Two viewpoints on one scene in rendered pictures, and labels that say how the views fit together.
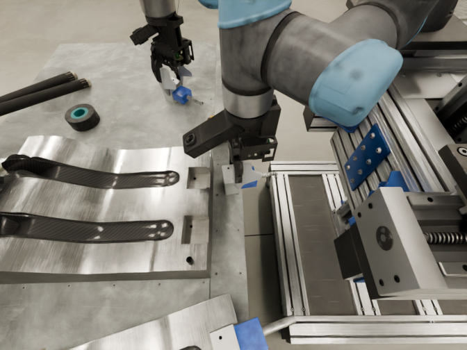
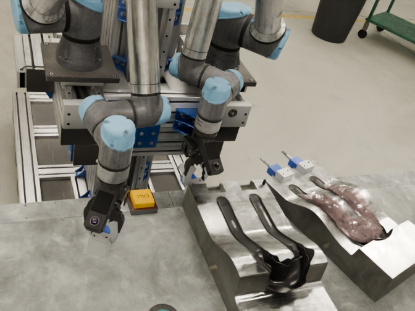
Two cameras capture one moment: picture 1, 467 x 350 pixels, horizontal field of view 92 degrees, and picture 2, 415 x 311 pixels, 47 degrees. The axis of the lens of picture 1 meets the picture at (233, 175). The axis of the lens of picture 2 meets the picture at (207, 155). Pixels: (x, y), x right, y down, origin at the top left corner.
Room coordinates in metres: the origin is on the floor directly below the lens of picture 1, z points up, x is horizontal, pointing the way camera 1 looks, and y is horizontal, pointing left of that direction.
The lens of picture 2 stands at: (0.83, 1.02, 1.82)
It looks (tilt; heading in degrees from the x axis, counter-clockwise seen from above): 37 degrees down; 241
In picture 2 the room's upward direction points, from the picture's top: 16 degrees clockwise
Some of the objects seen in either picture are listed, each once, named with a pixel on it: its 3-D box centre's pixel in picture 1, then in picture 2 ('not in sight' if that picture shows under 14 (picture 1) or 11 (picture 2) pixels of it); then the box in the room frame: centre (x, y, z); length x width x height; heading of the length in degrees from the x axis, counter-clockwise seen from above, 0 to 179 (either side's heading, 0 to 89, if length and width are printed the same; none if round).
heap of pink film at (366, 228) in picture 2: not in sight; (346, 207); (-0.16, 0.20, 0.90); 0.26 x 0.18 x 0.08; 109
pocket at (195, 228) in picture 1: (196, 232); (245, 189); (0.14, 0.07, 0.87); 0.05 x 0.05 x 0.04; 2
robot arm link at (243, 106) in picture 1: (247, 91); (207, 122); (0.28, -0.02, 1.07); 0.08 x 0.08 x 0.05
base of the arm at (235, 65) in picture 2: not in sight; (222, 53); (0.10, -0.41, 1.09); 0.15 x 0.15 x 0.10
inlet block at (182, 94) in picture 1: (185, 96); (106, 231); (0.58, 0.15, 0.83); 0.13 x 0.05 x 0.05; 58
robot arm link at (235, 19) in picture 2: not in sight; (231, 23); (0.09, -0.40, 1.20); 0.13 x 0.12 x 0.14; 137
